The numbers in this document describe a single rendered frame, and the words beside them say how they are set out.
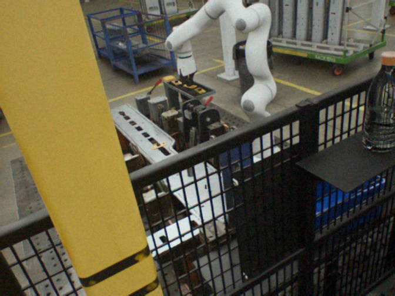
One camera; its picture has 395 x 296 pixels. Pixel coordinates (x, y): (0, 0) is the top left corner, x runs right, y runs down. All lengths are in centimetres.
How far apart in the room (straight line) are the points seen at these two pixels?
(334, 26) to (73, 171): 545
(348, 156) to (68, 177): 57
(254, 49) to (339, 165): 103
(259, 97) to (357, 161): 101
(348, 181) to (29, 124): 56
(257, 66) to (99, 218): 138
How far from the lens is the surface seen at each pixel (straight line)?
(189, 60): 199
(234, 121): 259
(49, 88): 37
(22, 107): 37
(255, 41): 171
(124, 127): 209
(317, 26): 590
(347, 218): 105
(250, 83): 451
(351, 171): 74
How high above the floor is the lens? 185
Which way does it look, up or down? 29 degrees down
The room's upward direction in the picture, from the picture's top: 9 degrees counter-clockwise
